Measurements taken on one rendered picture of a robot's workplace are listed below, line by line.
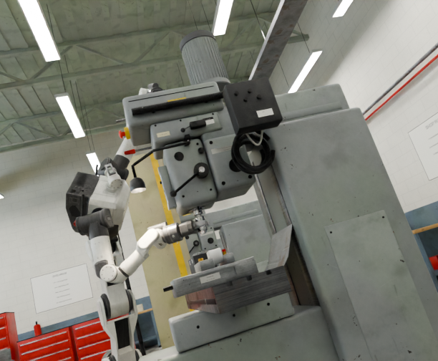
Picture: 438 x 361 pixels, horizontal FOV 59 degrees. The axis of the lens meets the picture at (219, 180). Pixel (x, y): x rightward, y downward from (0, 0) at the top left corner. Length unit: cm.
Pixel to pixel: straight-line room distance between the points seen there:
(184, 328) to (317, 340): 55
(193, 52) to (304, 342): 147
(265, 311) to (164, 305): 193
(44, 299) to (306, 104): 980
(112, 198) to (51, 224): 928
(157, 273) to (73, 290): 758
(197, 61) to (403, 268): 137
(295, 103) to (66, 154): 1018
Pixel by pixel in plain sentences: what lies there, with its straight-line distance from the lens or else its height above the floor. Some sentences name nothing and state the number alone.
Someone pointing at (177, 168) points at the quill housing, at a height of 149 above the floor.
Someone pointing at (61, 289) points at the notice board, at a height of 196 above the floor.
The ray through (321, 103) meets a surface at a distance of 210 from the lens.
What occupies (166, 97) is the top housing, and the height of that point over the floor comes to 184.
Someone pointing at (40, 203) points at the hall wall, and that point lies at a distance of 1156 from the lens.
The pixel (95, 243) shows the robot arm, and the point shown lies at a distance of 196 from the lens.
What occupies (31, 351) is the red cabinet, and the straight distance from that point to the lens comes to 665.
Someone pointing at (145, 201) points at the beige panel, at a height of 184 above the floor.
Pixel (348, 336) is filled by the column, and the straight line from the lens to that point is 175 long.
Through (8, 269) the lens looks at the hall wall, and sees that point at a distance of 1147.
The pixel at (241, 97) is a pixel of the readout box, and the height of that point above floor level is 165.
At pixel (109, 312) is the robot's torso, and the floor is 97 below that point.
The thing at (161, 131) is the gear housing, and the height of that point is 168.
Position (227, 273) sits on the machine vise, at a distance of 164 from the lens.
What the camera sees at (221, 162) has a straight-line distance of 181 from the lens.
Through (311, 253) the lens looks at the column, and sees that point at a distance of 171.
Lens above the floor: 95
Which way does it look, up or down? 14 degrees up
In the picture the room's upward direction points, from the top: 17 degrees counter-clockwise
